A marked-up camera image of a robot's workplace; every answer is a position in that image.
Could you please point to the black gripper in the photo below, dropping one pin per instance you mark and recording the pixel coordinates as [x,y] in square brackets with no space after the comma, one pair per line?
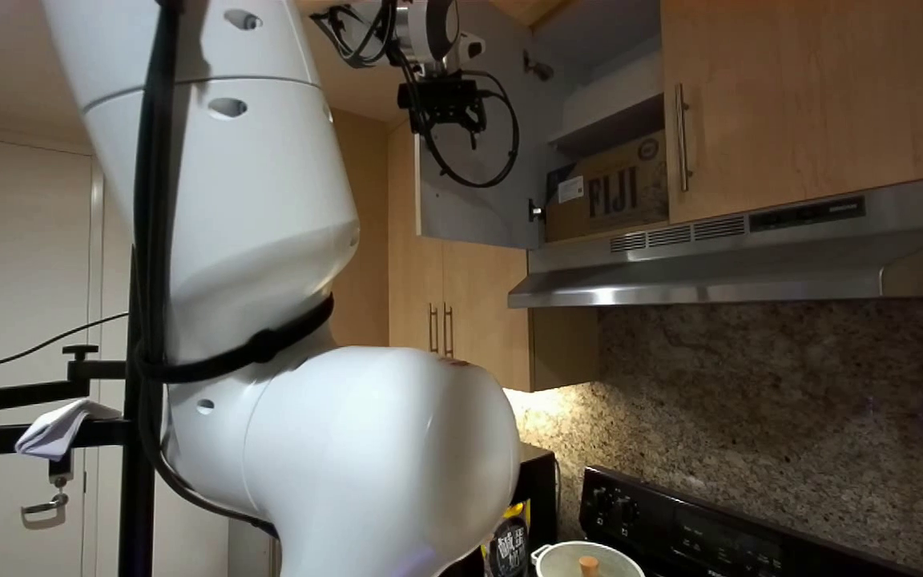
[446,112]

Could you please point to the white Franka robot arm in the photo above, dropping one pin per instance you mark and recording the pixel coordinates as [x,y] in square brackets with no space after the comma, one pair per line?
[247,192]

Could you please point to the metal cabinet hinge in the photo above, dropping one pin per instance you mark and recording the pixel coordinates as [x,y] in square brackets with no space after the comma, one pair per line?
[535,208]
[540,64]

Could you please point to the white cabinet shelf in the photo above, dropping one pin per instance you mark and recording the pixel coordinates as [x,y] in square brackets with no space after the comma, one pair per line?
[609,100]

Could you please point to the narrow tall wooden cabinet door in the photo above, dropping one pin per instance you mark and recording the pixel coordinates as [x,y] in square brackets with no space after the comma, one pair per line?
[401,289]

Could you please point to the white room door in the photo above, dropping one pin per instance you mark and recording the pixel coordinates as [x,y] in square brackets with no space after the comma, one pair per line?
[2,235]

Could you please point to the wooden pantry side panel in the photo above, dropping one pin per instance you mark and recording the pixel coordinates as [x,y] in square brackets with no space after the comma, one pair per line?
[366,214]

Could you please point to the brown Fiji cardboard box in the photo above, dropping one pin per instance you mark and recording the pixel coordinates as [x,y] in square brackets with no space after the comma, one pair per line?
[609,192]

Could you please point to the stainless steel range hood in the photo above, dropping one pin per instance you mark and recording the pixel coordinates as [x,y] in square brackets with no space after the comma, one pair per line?
[751,256]

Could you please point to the black countertop appliance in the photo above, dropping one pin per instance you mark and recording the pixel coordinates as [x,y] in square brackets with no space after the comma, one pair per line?
[535,483]

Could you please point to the black and yellow bag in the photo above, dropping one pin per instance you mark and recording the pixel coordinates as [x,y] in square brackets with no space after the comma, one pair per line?
[508,545]

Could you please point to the black electric stove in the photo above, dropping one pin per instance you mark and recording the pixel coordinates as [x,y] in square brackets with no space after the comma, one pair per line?
[696,533]

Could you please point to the white crumpled cloth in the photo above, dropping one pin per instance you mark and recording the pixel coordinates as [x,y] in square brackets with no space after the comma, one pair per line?
[62,424]

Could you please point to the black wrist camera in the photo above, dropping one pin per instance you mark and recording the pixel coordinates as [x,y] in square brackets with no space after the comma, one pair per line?
[434,91]

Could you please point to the wall cabinet carcass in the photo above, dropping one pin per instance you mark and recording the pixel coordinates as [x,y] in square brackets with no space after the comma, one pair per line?
[592,34]

